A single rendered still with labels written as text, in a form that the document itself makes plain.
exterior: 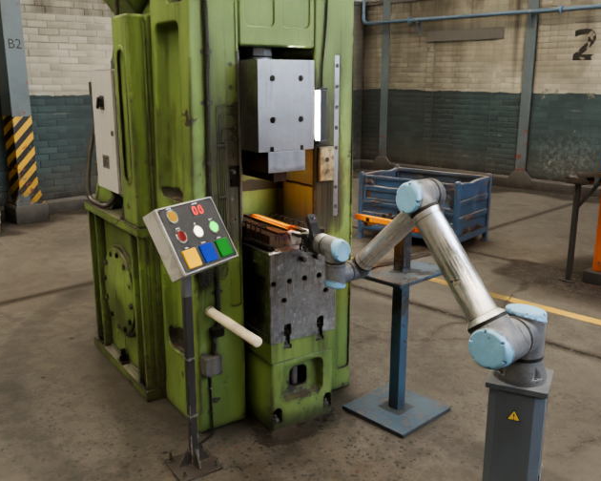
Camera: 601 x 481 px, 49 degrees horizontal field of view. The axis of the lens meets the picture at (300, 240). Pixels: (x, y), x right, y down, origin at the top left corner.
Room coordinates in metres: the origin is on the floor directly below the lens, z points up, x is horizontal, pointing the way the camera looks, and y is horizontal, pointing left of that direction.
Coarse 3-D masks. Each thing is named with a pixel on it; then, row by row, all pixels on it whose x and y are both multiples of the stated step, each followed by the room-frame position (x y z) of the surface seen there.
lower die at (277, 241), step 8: (248, 216) 3.28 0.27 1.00; (264, 216) 3.31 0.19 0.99; (248, 224) 3.16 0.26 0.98; (264, 224) 3.11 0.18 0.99; (272, 224) 3.08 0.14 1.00; (248, 232) 3.08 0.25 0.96; (264, 232) 2.99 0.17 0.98; (272, 232) 2.98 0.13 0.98; (280, 232) 2.96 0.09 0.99; (264, 240) 2.95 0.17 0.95; (272, 240) 2.93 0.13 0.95; (280, 240) 2.95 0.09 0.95; (288, 240) 2.98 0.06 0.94; (296, 240) 3.00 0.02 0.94
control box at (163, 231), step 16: (160, 208) 2.47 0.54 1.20; (176, 208) 2.53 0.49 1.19; (208, 208) 2.67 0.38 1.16; (160, 224) 2.43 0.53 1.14; (176, 224) 2.48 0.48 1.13; (192, 224) 2.55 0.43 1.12; (208, 224) 2.62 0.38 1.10; (160, 240) 2.43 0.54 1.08; (176, 240) 2.44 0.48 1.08; (192, 240) 2.50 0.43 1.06; (208, 240) 2.57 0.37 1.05; (160, 256) 2.43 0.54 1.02; (176, 256) 2.39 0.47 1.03; (176, 272) 2.39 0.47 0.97; (192, 272) 2.40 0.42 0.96
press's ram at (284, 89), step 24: (240, 72) 3.01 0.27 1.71; (264, 72) 2.91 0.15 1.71; (288, 72) 2.98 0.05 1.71; (312, 72) 3.05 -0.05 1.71; (240, 96) 3.02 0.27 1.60; (264, 96) 2.91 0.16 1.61; (288, 96) 2.98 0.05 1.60; (312, 96) 3.05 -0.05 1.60; (240, 120) 3.02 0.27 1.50; (264, 120) 2.91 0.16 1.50; (288, 120) 2.98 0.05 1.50; (312, 120) 3.05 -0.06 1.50; (264, 144) 2.91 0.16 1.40; (288, 144) 2.98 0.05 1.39; (312, 144) 3.05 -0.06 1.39
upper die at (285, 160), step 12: (252, 156) 3.04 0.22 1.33; (264, 156) 2.95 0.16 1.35; (276, 156) 2.94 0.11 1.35; (288, 156) 2.98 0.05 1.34; (300, 156) 3.02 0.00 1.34; (252, 168) 3.04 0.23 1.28; (264, 168) 2.95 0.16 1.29; (276, 168) 2.94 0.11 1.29; (288, 168) 2.98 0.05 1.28; (300, 168) 3.02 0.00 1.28
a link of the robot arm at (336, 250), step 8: (320, 240) 2.74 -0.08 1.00; (328, 240) 2.70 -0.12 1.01; (336, 240) 2.67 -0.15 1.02; (344, 240) 2.68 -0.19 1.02; (320, 248) 2.72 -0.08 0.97; (328, 248) 2.67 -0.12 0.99; (336, 248) 2.64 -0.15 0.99; (344, 248) 2.66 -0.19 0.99; (328, 256) 2.67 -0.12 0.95; (336, 256) 2.64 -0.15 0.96; (344, 256) 2.66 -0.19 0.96
